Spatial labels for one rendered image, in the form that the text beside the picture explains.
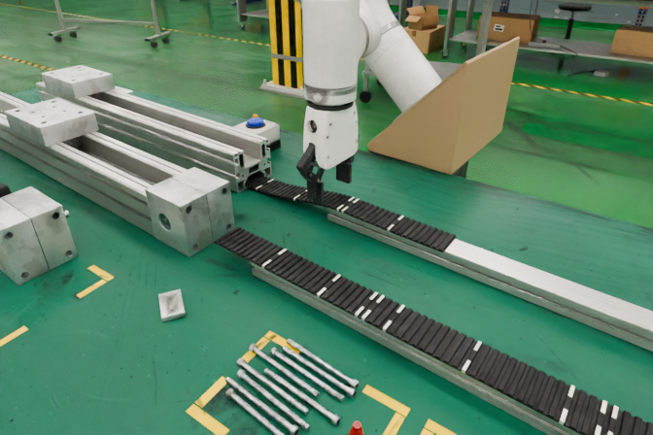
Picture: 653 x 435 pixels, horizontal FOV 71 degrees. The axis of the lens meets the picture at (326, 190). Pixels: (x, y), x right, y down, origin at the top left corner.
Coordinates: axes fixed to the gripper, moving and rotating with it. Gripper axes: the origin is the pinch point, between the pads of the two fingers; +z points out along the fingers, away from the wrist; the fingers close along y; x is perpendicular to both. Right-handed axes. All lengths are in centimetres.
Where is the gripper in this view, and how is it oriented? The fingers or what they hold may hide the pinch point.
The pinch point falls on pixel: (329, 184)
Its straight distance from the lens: 81.0
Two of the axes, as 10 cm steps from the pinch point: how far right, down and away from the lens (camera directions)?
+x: -8.0, -2.9, 5.2
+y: 6.0, -3.9, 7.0
